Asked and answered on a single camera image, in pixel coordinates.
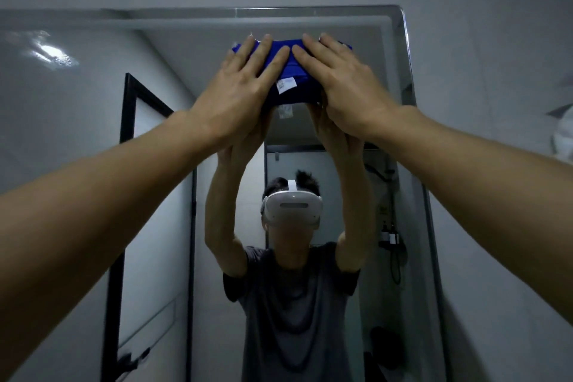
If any blue cloth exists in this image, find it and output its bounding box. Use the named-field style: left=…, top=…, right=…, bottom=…
left=232, top=38, right=352, bottom=106

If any rectangular wall mirror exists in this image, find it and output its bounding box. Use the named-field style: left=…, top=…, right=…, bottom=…
left=0, top=4, right=453, bottom=382

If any person's left forearm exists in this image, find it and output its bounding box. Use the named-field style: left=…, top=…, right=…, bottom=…
left=0, top=110, right=218, bottom=382

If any person's right hand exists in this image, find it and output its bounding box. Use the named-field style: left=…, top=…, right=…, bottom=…
left=291, top=32, right=400, bottom=141

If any person's right forearm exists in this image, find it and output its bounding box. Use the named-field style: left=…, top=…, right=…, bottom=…
left=375, top=106, right=573, bottom=324

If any person's left hand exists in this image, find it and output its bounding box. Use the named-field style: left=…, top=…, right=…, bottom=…
left=187, top=33, right=291, bottom=150

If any folded white towel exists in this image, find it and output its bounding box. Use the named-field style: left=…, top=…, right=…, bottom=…
left=553, top=104, right=573, bottom=159

